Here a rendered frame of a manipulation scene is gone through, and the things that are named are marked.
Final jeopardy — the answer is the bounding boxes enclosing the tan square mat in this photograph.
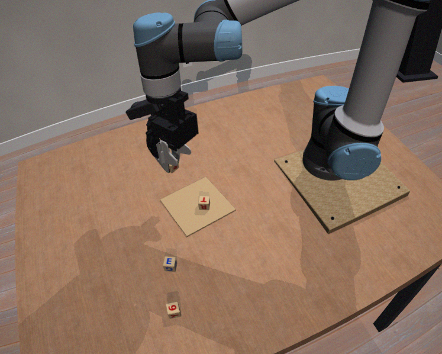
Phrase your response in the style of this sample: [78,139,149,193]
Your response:
[160,177,236,237]

